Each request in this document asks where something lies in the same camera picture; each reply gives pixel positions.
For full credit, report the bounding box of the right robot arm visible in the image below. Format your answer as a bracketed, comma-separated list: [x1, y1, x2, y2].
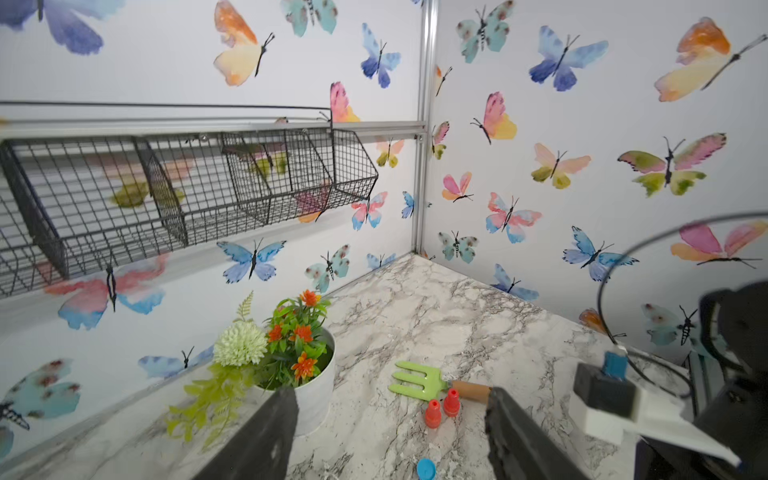
[597, 209, 767, 479]

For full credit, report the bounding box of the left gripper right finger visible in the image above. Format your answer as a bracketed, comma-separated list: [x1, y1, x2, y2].
[485, 387, 588, 480]

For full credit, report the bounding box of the red stamp cap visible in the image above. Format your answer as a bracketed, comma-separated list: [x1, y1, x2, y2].
[424, 399, 442, 429]

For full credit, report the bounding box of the white pot with flowers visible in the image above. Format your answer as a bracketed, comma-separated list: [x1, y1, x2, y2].
[166, 290, 336, 449]

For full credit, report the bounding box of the black wire wall basket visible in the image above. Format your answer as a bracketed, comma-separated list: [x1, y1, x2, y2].
[1, 118, 379, 298]

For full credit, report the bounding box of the blue stamp cap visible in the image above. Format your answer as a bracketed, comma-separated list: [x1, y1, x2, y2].
[417, 458, 437, 480]

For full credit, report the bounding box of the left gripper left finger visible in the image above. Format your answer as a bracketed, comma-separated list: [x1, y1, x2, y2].
[193, 387, 299, 480]

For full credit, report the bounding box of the red stamp white base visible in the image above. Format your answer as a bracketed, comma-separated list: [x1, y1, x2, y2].
[443, 388, 461, 418]

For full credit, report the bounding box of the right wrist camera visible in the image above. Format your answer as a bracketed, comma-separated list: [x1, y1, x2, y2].
[569, 351, 741, 467]

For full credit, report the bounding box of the green garden fork wooden handle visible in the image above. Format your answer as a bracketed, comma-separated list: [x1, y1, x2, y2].
[388, 361, 491, 404]

